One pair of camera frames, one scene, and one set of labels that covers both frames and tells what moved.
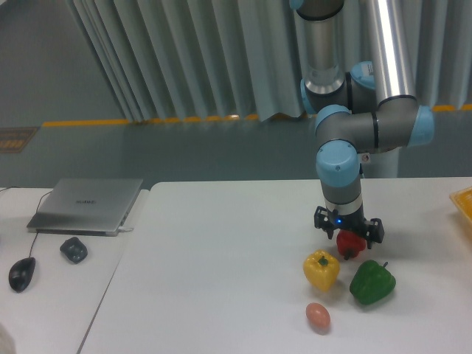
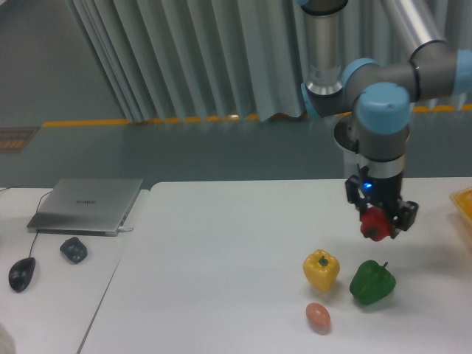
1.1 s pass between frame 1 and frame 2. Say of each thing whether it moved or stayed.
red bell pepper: moved
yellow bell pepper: stayed
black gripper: moved
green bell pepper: stayed
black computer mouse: stayed
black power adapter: stayed
